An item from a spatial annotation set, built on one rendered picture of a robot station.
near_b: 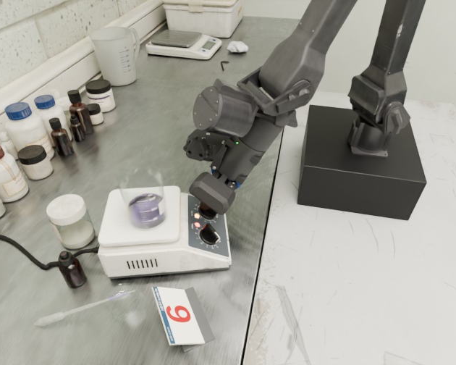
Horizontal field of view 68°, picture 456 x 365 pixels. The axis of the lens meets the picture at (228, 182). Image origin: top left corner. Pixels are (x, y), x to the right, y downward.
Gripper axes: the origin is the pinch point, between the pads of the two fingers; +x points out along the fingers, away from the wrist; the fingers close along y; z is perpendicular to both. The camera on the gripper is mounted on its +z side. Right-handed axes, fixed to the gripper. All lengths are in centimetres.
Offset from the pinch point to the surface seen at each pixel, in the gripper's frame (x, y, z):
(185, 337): 8.0, 19.4, -8.3
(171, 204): 3.5, 4.5, 4.4
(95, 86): 16, -32, 43
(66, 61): 18, -38, 57
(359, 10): -35, -143, -5
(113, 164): 18.6, -12.9, 22.5
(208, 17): -2, -100, 44
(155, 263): 9.1, 11.4, 0.8
